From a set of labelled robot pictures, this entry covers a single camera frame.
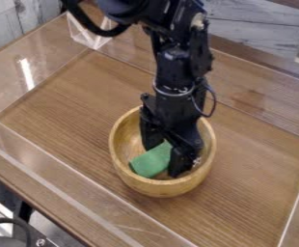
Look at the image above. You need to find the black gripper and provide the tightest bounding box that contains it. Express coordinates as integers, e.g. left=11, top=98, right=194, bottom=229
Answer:
left=139, top=80, right=206, bottom=178

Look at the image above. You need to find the green rectangular block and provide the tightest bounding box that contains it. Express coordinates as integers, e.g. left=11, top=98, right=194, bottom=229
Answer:
left=130, top=141, right=171, bottom=178

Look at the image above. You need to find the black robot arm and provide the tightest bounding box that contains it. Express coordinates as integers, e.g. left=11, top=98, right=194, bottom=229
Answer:
left=62, top=0, right=215, bottom=178

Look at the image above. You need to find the brown wooden bowl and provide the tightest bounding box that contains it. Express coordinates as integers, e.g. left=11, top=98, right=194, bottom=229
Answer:
left=108, top=106, right=218, bottom=198

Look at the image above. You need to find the black table leg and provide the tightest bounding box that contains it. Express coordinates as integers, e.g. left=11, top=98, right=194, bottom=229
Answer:
left=14, top=201, right=34, bottom=223

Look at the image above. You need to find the clear acrylic corner bracket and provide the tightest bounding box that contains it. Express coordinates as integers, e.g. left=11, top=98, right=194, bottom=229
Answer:
left=67, top=14, right=111, bottom=50

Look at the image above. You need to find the black metal base plate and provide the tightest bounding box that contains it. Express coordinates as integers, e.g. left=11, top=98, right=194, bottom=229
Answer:
left=12, top=224, right=59, bottom=247

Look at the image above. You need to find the black cable bottom left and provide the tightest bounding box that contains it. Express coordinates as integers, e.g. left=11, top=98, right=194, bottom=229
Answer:
left=0, top=217, right=31, bottom=247

